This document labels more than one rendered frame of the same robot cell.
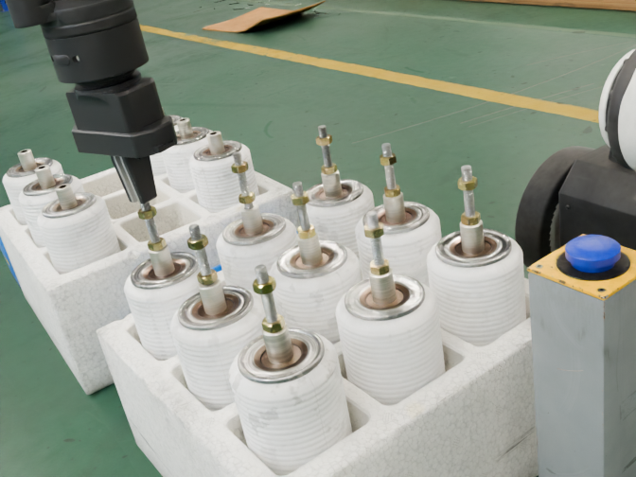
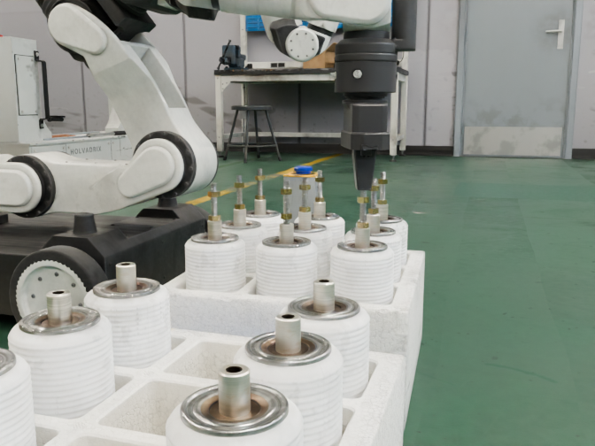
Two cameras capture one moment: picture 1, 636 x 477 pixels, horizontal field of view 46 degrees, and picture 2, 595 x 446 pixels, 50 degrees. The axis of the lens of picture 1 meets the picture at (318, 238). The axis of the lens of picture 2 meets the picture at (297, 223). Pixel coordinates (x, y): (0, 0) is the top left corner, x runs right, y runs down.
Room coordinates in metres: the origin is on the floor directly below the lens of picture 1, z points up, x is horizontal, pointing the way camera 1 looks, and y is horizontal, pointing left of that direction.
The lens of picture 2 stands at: (1.47, 0.77, 0.46)
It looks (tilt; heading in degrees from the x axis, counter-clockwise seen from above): 10 degrees down; 226
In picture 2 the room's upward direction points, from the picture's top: straight up
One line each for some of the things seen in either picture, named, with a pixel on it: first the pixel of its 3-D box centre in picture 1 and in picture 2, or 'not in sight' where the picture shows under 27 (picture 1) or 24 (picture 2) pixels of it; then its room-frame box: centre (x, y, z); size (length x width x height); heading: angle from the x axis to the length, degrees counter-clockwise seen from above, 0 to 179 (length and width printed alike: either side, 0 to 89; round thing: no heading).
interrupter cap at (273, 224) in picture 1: (254, 229); (286, 242); (0.80, 0.07, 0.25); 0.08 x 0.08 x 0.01
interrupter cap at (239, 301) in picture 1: (216, 308); (373, 231); (0.64, 0.11, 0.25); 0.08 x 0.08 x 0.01
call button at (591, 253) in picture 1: (592, 256); (303, 171); (0.49, -0.20, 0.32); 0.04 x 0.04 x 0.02
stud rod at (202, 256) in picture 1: (203, 260); (374, 200); (0.64, 0.11, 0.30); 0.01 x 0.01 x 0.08
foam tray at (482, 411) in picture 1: (336, 381); (304, 318); (0.70, 0.01, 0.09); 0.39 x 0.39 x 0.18; 31
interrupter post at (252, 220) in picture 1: (252, 220); (286, 234); (0.80, 0.07, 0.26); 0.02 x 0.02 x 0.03
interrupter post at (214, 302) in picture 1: (212, 296); (373, 224); (0.64, 0.11, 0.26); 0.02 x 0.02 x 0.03
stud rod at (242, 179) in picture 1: (243, 184); (286, 204); (0.80, 0.07, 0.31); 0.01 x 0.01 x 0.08
